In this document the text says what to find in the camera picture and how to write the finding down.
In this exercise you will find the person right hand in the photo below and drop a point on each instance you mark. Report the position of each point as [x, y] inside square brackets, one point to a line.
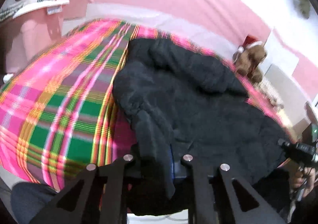
[308, 176]

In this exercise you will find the pink plaid bed blanket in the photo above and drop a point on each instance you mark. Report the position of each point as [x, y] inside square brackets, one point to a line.
[58, 114]

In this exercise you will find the black puffer jacket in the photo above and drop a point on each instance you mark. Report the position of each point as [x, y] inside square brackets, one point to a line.
[179, 102]

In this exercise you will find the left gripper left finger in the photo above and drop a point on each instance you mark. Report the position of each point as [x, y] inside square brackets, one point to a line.
[97, 195]

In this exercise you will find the brown teddy bear santa hat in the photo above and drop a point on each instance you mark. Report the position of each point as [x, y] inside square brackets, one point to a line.
[248, 58]

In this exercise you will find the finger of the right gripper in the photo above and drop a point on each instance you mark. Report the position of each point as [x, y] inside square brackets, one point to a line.
[287, 147]

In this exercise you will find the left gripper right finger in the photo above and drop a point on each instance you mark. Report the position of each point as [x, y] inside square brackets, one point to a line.
[229, 183]

